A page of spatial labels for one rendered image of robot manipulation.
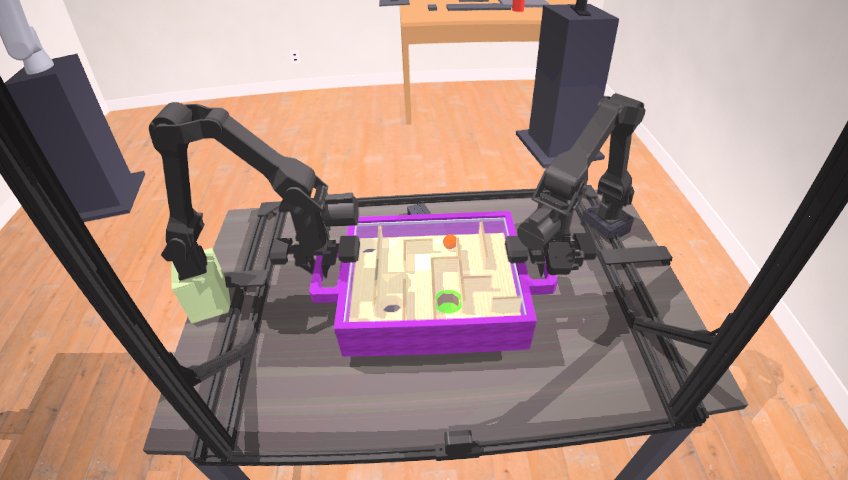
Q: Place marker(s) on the purple maze board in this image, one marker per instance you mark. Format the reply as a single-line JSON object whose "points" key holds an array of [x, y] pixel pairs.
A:
{"points": [[432, 284]]}

